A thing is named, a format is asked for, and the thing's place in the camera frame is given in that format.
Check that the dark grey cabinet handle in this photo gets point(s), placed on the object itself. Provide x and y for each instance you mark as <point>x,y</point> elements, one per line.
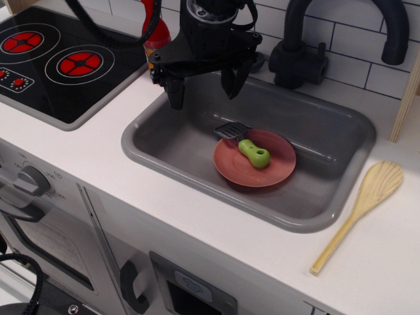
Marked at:
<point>127,275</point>

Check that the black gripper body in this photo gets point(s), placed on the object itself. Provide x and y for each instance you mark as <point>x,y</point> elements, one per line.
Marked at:
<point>184,58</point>

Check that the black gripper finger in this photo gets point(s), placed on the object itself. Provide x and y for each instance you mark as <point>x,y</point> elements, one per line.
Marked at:
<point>233,79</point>
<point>175,92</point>

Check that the green handled black spatula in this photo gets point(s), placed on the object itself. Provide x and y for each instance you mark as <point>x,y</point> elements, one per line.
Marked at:
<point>258,157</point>

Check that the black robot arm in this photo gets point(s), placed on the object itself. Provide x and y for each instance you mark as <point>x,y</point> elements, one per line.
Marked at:
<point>200,20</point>

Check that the black toy stove top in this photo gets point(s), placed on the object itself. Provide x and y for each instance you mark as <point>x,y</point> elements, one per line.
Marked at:
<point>54,70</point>

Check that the grey toy sink basin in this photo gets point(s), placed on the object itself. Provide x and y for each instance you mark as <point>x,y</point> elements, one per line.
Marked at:
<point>331,143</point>

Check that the toy oven door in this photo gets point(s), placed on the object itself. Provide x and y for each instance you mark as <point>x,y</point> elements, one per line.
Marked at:
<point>55,229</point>

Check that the pink round plate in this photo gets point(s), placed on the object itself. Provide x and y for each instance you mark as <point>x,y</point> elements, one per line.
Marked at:
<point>236,168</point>

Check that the grey dishwasher panel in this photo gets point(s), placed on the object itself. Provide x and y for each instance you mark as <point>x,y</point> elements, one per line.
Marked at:
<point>185,293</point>

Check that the blue toy object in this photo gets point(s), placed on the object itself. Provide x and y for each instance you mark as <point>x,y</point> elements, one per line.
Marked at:
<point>258,63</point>

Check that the dark grey toy faucet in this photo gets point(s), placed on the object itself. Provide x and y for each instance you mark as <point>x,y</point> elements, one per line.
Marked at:
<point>294,66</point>

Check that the grey oven knob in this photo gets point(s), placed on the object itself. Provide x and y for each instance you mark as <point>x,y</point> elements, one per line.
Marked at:
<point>31,181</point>

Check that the wooden shelf side panel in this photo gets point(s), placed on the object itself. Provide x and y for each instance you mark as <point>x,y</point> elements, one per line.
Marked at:
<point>410,92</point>

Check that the red toy ketchup bottle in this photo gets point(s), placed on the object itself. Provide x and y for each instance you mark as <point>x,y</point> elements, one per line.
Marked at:
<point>159,37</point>

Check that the wooden spoon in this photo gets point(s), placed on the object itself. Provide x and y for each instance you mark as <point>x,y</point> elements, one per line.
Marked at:
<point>380,182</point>

